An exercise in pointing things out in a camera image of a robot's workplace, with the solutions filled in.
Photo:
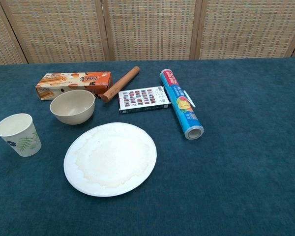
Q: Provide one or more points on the beige bowl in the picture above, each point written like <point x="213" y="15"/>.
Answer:
<point x="71" y="108"/>

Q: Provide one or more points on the paper cup with leaf print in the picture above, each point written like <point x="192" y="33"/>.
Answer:
<point x="24" y="145"/>

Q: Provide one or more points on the large white plate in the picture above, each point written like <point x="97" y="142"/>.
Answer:
<point x="110" y="159"/>

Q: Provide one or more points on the white picture card box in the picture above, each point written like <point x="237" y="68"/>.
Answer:
<point x="142" y="98"/>

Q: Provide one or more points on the blue plastic wrap roll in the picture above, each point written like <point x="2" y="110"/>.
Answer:
<point x="179" y="98"/>

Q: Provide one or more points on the wooden rolling pin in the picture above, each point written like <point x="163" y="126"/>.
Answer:
<point x="120" y="83"/>

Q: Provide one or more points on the teal tablecloth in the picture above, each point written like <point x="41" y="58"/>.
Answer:
<point x="223" y="159"/>

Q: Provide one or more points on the orange biscuit box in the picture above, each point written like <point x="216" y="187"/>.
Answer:
<point x="64" y="82"/>

